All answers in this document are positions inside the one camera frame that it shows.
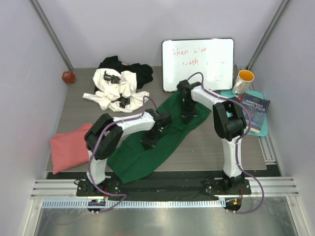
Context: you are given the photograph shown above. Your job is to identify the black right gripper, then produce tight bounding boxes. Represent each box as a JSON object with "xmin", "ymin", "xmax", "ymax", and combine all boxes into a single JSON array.
[{"xmin": 179, "ymin": 100, "xmax": 197, "ymax": 125}]

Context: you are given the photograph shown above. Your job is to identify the green t-shirt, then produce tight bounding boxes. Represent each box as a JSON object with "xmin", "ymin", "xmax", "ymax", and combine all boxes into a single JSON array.
[{"xmin": 107, "ymin": 92, "xmax": 211, "ymax": 184}]

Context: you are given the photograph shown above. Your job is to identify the white dry-erase board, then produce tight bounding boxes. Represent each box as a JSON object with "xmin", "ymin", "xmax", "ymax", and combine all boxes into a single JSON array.
[{"xmin": 162, "ymin": 38, "xmax": 234, "ymax": 92}]

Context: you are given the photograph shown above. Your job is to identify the white t-shirt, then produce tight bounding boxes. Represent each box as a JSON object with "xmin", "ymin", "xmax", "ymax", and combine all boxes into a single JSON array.
[{"xmin": 82, "ymin": 68, "xmax": 150, "ymax": 113}]

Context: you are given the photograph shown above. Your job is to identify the white mug orange inside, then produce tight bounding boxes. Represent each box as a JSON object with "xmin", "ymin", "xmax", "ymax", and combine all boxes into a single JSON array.
[{"xmin": 232, "ymin": 70, "xmax": 254, "ymax": 94}]

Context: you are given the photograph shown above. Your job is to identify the Nineteen Eighty-Four book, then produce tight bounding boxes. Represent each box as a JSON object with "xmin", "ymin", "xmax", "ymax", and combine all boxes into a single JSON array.
[{"xmin": 240, "ymin": 93, "xmax": 271, "ymax": 135}]

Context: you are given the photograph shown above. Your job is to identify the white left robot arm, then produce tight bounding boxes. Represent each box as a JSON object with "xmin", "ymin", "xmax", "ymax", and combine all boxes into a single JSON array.
[{"xmin": 84, "ymin": 109, "xmax": 172, "ymax": 196}]

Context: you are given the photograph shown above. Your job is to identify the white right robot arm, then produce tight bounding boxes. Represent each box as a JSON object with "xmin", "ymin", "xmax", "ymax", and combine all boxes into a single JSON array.
[{"xmin": 177, "ymin": 80, "xmax": 247, "ymax": 194}]

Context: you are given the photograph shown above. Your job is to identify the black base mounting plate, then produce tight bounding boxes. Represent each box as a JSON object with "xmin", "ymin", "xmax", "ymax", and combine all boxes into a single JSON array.
[{"xmin": 74, "ymin": 171, "xmax": 252, "ymax": 201}]

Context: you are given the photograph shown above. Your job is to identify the black t-shirt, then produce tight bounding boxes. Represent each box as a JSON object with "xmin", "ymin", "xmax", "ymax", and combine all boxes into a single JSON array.
[{"xmin": 98, "ymin": 56, "xmax": 153, "ymax": 89}]

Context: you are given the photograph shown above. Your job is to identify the teal plastic mat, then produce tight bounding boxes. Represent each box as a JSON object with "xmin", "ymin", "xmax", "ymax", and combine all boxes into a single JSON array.
[{"xmin": 220, "ymin": 89, "xmax": 268, "ymax": 137}]

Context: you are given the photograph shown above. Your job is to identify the folded pink t-shirt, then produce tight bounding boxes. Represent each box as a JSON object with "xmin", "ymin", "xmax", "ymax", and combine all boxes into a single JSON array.
[{"xmin": 50, "ymin": 123, "xmax": 93, "ymax": 174}]

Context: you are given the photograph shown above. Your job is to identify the small red cube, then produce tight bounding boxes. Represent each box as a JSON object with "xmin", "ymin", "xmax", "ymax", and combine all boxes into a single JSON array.
[{"xmin": 62, "ymin": 71, "xmax": 76, "ymax": 84}]

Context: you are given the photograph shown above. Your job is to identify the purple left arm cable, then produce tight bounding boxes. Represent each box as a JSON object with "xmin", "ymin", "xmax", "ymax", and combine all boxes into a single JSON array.
[{"xmin": 87, "ymin": 95, "xmax": 126, "ymax": 213}]

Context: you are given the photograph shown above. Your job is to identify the white slotted cable duct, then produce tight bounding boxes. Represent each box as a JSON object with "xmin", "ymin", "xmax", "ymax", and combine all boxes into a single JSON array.
[{"xmin": 42, "ymin": 198, "xmax": 226, "ymax": 209}]

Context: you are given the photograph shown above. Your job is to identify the aluminium frame rail front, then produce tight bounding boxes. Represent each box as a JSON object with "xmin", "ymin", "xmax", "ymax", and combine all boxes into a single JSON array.
[{"xmin": 31, "ymin": 177, "xmax": 299, "ymax": 198}]

